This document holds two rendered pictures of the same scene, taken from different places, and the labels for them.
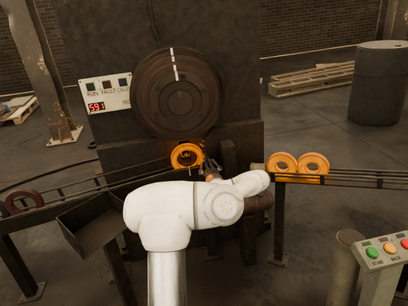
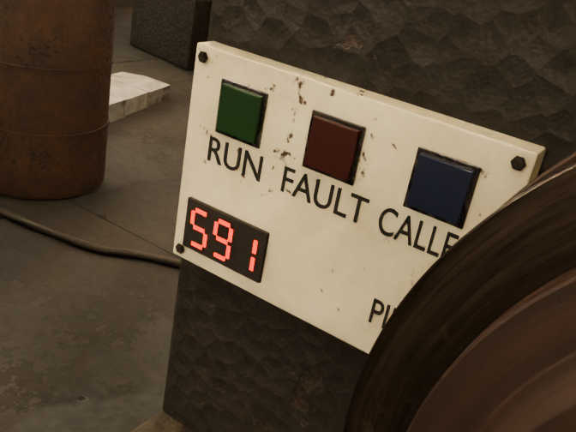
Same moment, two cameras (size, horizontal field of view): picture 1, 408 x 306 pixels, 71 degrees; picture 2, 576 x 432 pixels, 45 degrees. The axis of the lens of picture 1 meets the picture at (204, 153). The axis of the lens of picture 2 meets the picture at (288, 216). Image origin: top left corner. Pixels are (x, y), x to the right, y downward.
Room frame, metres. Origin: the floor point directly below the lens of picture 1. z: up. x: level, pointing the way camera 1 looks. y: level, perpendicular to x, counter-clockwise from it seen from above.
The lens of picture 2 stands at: (1.09, 0.19, 1.35)
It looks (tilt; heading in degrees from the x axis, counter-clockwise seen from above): 24 degrees down; 37
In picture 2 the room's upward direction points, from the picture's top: 11 degrees clockwise
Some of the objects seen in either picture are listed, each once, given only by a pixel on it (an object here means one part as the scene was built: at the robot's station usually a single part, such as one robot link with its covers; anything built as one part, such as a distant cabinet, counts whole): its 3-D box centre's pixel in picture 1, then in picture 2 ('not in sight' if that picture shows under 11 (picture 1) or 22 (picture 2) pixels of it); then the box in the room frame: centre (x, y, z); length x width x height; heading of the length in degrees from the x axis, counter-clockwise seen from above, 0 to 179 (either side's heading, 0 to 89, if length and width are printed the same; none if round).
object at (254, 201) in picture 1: (253, 227); not in sight; (1.32, -0.25, 0.27); 0.22 x 0.13 x 0.53; 98
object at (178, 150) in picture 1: (187, 158); not in sight; (1.42, 0.10, 0.75); 0.18 x 0.03 x 0.18; 96
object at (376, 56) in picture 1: (379, 82); not in sight; (3.29, -2.17, 0.45); 0.59 x 0.59 x 0.89
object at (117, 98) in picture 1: (109, 93); (326, 209); (1.47, 0.45, 1.15); 0.26 x 0.02 x 0.18; 98
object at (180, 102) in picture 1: (180, 101); not in sight; (1.31, 0.08, 1.11); 0.28 x 0.06 x 0.28; 98
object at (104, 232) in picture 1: (112, 265); not in sight; (1.07, 0.54, 0.36); 0.26 x 0.20 x 0.72; 133
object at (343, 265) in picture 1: (343, 276); not in sight; (0.93, -0.61, 0.26); 0.12 x 0.12 x 0.52
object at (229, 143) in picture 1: (227, 161); not in sight; (1.46, -0.13, 0.68); 0.11 x 0.08 x 0.24; 8
